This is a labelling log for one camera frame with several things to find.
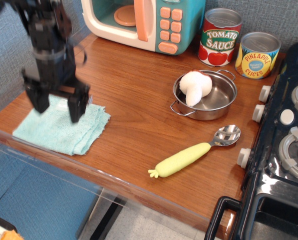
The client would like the teal toy microwave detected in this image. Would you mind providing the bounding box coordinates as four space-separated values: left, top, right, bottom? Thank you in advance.
81 0 206 56

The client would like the black toy stove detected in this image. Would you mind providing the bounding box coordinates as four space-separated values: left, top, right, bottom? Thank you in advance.
205 43 298 240

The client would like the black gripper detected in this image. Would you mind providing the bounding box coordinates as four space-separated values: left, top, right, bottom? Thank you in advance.
21 47 91 124

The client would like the orange object at corner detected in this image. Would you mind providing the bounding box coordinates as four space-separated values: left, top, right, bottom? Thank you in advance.
0 218 23 240

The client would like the white plush mushroom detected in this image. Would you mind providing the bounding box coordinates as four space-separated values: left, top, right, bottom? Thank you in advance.
179 70 213 107

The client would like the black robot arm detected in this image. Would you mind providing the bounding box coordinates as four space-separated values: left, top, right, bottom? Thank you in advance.
0 0 90 123

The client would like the light blue towel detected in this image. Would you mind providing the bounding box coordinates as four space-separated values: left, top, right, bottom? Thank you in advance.
12 95 110 156

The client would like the spoon with yellow-green handle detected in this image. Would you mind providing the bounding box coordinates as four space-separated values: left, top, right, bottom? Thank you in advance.
148 124 241 179

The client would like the pineapple slices can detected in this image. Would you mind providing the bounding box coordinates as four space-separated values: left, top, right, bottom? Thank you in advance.
235 32 282 80

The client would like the small steel pot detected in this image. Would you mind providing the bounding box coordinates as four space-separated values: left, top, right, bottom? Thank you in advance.
170 69 238 121

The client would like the tomato sauce can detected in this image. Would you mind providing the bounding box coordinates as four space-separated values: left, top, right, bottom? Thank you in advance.
198 8 243 67

